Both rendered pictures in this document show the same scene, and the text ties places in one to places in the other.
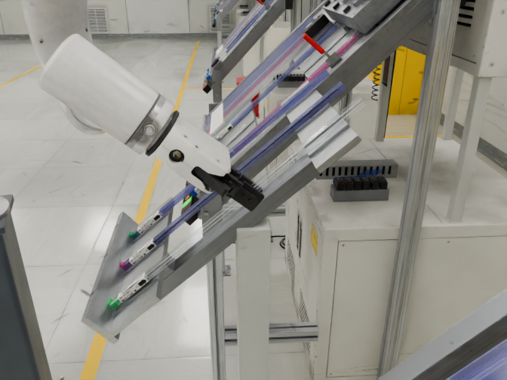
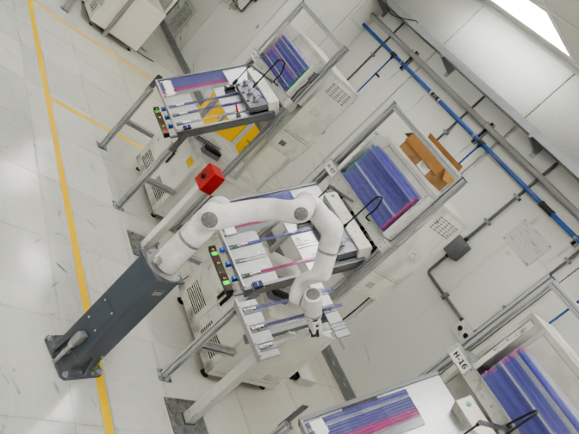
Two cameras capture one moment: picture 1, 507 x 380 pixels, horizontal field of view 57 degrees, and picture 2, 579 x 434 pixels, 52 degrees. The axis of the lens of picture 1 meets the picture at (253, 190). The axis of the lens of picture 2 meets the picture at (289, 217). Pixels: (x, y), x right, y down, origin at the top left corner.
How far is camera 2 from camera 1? 2.50 m
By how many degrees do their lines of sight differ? 41
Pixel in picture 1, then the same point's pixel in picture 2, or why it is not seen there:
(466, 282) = (293, 349)
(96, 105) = (314, 311)
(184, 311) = not seen: hidden behind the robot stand
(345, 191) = (275, 296)
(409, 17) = (350, 266)
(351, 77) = not seen: hidden behind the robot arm
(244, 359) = (250, 368)
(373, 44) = (336, 269)
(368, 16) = (339, 257)
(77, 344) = (75, 310)
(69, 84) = (315, 306)
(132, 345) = not seen: hidden behind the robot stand
